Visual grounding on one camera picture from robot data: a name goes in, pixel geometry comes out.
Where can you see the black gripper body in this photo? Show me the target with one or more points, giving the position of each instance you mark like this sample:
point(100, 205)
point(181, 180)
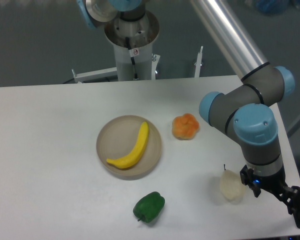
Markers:
point(274, 184)

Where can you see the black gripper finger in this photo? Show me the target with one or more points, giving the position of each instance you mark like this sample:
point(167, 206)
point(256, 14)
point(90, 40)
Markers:
point(247, 179)
point(290, 196)

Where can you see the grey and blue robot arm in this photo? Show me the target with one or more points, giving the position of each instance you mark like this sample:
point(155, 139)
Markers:
point(244, 114)

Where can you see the yellow toy banana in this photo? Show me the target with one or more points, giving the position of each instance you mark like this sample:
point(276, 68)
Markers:
point(137, 151)

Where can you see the beige round plate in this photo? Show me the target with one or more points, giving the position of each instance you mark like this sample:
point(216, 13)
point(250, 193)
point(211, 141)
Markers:
point(118, 137)

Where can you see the pale white toy pear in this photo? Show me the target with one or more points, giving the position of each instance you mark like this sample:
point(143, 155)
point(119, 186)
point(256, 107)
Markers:
point(230, 185)

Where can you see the orange toy pumpkin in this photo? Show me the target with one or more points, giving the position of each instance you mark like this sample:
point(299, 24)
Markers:
point(185, 127)

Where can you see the green toy bell pepper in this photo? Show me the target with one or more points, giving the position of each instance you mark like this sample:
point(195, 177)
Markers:
point(149, 207)

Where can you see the blue object top right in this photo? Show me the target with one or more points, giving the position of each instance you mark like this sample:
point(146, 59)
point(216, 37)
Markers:
point(271, 7)

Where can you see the white metal upright post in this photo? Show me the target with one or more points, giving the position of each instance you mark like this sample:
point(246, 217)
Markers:
point(198, 64)

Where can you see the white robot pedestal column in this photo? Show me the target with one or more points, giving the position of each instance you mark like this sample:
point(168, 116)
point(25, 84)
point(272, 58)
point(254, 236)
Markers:
point(132, 43)

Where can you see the white metal frame bracket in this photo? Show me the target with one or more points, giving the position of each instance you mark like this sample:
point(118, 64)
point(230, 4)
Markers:
point(95, 76)

